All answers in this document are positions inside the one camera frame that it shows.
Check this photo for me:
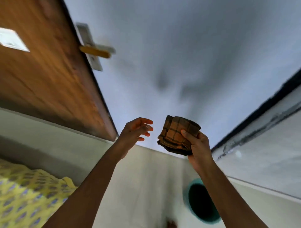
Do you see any person's left forearm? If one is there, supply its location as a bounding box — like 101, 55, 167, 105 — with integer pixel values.
42, 142, 124, 228

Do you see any brass and silver door handle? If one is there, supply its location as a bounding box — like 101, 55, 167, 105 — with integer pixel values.
75, 23, 116, 72

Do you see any yellow patterned garment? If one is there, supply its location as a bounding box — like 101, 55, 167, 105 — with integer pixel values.
0, 159, 78, 228

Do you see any brown wooden door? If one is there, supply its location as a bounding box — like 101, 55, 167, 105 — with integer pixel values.
0, 0, 119, 142

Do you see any person's right forearm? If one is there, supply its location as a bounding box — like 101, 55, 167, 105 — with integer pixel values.
193, 161, 269, 228

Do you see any brown plaid cloth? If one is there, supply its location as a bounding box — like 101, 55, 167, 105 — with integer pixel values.
157, 115, 202, 156

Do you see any white square plate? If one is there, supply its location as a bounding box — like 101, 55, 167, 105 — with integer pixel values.
0, 27, 30, 52

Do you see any person's right hand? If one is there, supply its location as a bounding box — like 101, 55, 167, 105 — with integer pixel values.
181, 130, 216, 173

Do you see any teal plastic bucket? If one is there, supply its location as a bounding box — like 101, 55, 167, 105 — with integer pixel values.
183, 178, 222, 224

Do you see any person's left hand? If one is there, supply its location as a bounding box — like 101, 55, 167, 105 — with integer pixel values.
115, 117, 154, 160

